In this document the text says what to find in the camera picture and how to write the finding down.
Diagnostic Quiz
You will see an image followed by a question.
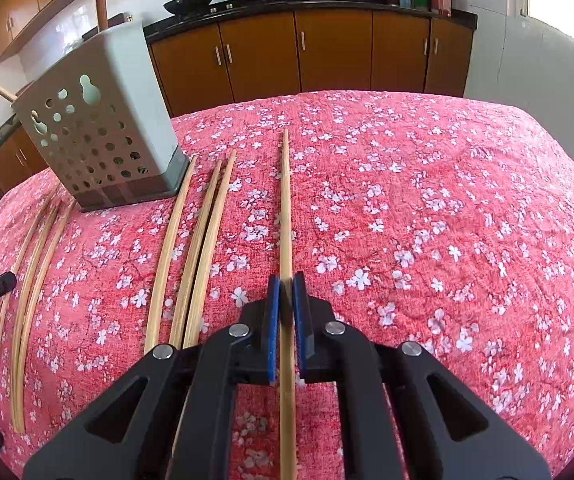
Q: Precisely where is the grey perforated chopstick holder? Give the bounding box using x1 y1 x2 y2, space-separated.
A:
11 14 190 212

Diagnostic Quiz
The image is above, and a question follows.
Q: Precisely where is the small black wok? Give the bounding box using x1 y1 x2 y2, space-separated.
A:
163 0 216 16

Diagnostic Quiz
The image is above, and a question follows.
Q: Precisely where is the brown wooden base cabinet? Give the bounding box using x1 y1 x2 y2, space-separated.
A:
147 7 475 118

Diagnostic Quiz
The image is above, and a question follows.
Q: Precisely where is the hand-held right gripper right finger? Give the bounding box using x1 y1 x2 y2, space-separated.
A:
292 271 552 480

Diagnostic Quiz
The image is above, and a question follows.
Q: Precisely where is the brown sink cabinet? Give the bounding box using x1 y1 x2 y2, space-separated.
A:
0 125 50 211

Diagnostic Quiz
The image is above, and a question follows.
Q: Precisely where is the black kitchen countertop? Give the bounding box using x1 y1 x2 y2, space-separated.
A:
144 0 478 43

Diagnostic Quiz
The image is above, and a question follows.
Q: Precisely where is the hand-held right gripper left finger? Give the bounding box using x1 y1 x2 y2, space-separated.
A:
22 275 282 480

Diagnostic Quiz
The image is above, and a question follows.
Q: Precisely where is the red floral tablecloth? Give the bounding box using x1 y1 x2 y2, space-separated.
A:
0 91 574 480

